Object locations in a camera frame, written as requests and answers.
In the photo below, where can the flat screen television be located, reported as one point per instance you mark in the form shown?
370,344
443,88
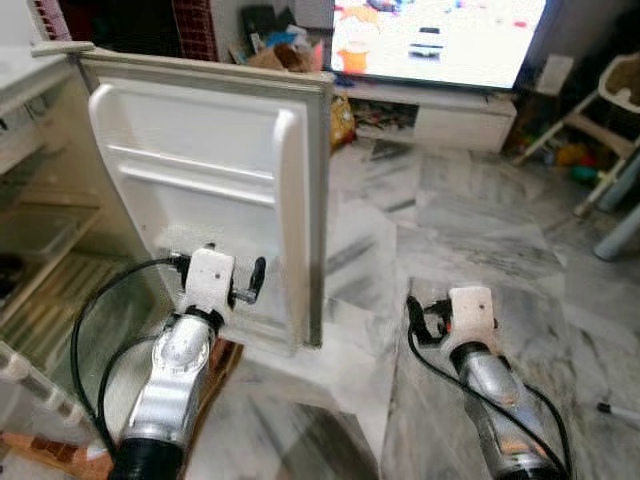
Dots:
470,40

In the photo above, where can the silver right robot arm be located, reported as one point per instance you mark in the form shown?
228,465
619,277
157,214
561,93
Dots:
490,385

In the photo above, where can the red brick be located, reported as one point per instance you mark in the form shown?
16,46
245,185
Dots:
55,455
222,372

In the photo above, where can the grey furniture leg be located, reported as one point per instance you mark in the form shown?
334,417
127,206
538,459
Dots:
622,180
620,235

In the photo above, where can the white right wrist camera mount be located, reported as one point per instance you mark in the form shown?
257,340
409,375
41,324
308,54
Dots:
472,315

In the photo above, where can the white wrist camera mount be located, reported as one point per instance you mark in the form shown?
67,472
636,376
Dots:
210,280
472,315

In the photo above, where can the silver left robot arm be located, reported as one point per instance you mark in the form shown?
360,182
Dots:
175,380

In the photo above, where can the white television stand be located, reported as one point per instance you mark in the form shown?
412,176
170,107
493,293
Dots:
460,125

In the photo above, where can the black and white pen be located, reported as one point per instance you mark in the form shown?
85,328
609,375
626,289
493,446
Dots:
605,407

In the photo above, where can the brown cardboard box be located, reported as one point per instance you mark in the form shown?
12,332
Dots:
285,58

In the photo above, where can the white fridge body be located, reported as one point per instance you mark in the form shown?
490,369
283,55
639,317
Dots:
40,140

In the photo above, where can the orange toy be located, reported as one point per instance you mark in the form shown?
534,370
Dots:
572,156

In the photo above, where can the red lattice panel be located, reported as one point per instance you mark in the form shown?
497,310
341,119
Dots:
195,28

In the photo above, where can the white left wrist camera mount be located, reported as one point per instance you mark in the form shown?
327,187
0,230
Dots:
210,280

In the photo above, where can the yellow snack bag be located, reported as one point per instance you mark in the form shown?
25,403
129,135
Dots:
343,122

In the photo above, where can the green toy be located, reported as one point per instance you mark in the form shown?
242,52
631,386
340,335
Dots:
585,173

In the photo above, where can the white baby high chair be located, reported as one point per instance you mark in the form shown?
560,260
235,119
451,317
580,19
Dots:
620,80

